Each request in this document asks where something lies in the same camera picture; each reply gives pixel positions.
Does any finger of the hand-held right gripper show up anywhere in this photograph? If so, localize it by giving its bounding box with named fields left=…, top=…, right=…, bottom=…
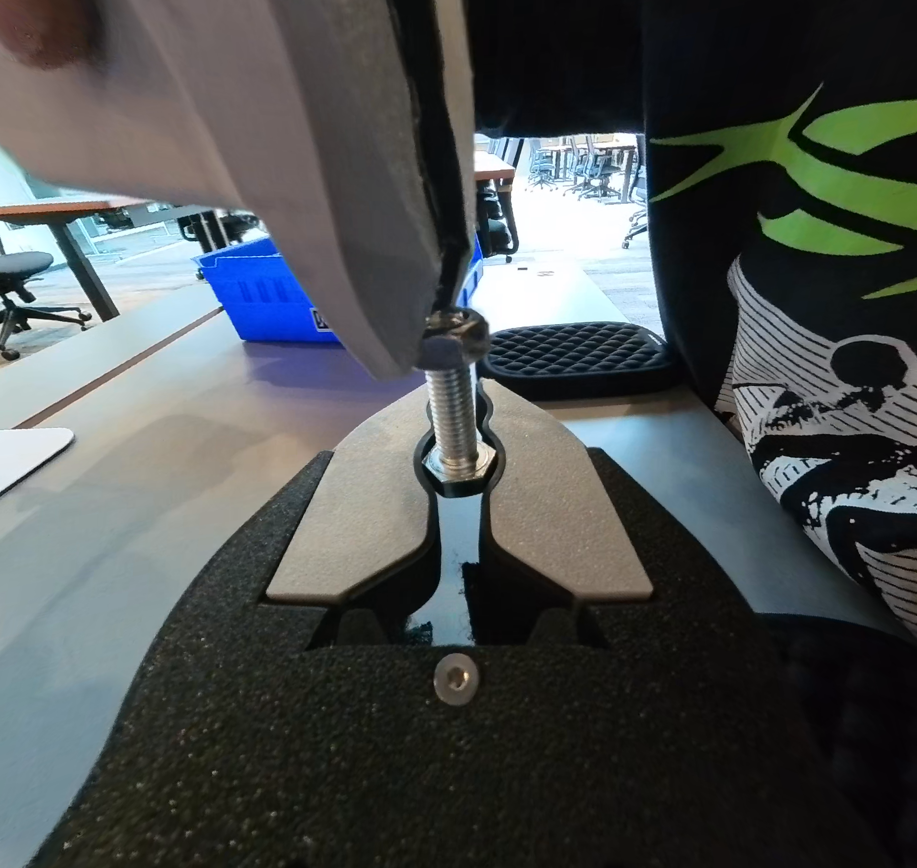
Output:
left=428, top=0, right=480, bottom=307
left=0, top=0, right=451, bottom=382

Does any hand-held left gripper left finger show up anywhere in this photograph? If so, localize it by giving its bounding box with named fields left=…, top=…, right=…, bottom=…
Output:
left=267, top=387, right=441, bottom=604

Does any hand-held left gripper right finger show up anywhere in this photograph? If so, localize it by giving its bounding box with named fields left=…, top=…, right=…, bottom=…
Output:
left=477, top=380, right=656, bottom=604

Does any steel hex bolt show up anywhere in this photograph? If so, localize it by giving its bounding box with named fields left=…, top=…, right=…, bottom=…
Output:
left=419, top=363, right=499, bottom=491

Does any blue plastic bin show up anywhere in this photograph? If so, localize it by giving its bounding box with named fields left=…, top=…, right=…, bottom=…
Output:
left=192, top=234, right=484, bottom=345

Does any steel hex nut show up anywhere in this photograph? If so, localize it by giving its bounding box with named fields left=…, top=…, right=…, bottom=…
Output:
left=421, top=306, right=491, bottom=369

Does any person's right hand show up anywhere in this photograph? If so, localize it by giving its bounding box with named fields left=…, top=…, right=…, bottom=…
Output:
left=0, top=0, right=103, bottom=70

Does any black wrist rest pad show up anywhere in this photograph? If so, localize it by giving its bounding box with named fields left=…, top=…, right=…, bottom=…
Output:
left=479, top=320, right=678, bottom=400

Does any black office chair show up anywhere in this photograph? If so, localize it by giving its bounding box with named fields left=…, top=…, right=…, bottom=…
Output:
left=476, top=184, right=520, bottom=264
left=0, top=251, right=94, bottom=362

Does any person's black printed shirt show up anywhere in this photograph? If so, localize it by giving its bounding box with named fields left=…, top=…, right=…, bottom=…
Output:
left=641, top=0, right=917, bottom=636

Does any white document stand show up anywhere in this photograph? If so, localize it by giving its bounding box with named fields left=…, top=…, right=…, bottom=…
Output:
left=0, top=427, right=76, bottom=497

